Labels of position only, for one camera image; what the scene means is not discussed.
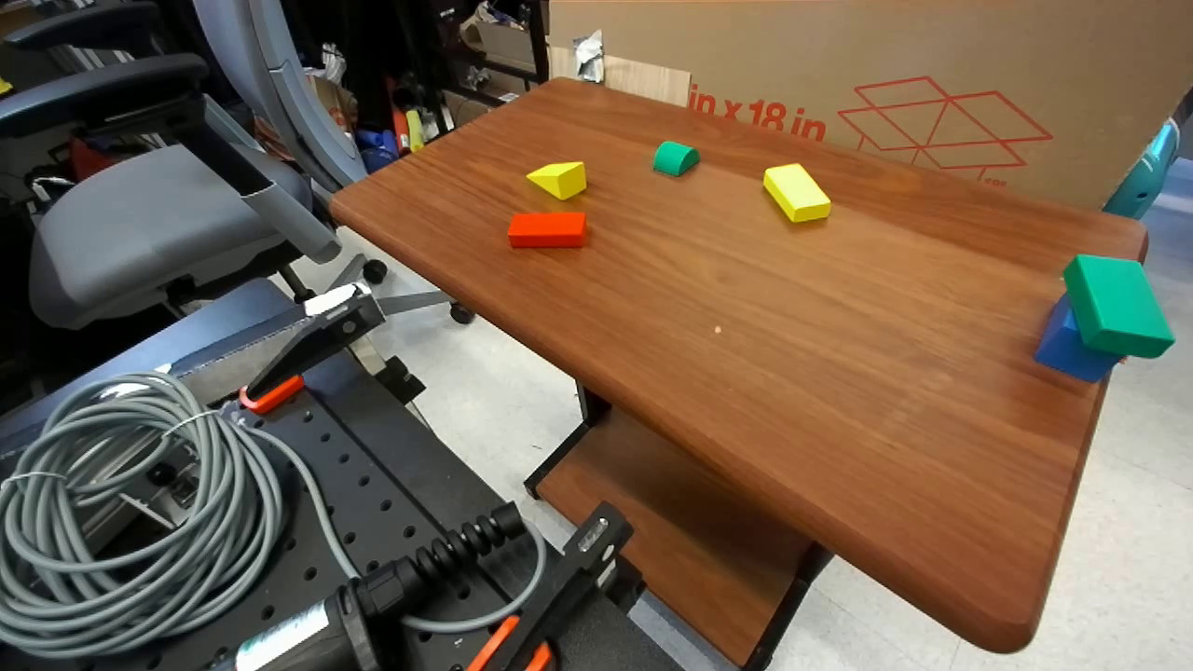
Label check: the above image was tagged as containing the yellow cuboid block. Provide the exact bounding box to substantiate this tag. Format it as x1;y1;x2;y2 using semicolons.
763;165;832;223

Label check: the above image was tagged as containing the red cuboid block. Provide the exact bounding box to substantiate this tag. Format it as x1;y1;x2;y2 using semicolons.
507;210;589;250

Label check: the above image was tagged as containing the yellow wedge block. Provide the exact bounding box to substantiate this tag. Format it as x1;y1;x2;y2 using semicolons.
530;159;589;200

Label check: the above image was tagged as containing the small green block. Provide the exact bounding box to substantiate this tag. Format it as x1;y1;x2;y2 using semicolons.
653;139;699;180

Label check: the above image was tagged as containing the black orange front clamp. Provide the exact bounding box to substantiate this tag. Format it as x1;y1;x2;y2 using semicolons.
467;503;634;671

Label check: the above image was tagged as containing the black orange clamp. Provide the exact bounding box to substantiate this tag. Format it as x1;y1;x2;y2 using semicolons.
240;284;385;419
467;503;634;671

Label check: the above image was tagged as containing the wooden lower table shelf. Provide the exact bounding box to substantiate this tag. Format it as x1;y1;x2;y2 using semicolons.
525;412;820;671

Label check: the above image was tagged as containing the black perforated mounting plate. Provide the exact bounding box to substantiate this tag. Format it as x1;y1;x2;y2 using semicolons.
69;352;681;671

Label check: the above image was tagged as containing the black power plug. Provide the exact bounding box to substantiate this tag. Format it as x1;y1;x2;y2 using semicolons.
327;503;525;656

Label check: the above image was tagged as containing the blue block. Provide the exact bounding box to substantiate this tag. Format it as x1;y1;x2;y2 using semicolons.
1036;300;1119;379

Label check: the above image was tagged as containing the grey office chair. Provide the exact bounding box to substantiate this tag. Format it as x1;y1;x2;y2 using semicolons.
0;0;338;332

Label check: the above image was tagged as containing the large green block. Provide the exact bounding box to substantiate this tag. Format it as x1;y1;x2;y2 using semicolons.
1064;254;1175;357

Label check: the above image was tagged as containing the large cardboard box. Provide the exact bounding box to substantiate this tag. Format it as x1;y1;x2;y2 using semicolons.
548;0;1193;210

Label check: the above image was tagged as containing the coiled grey cable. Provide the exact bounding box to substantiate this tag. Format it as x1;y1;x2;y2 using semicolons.
0;368;550;663

